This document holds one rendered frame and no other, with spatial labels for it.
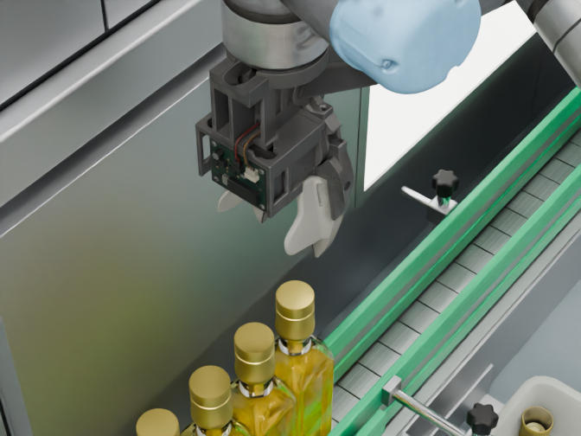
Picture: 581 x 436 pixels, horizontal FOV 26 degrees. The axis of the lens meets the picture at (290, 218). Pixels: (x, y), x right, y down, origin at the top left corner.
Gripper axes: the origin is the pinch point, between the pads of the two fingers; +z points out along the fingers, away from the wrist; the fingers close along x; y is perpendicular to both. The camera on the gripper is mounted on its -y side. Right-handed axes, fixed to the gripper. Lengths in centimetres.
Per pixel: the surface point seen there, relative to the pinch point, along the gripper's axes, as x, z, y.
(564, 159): -2, 38, -57
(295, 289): -0.4, 9.2, -0.4
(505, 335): 6, 42, -32
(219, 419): 2.0, 12.5, 12.3
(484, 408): 14.8, 24.4, -10.3
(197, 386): 0.0, 9.2, 12.6
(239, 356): 0.0, 10.4, 7.5
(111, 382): -11.8, 19.7, 12.2
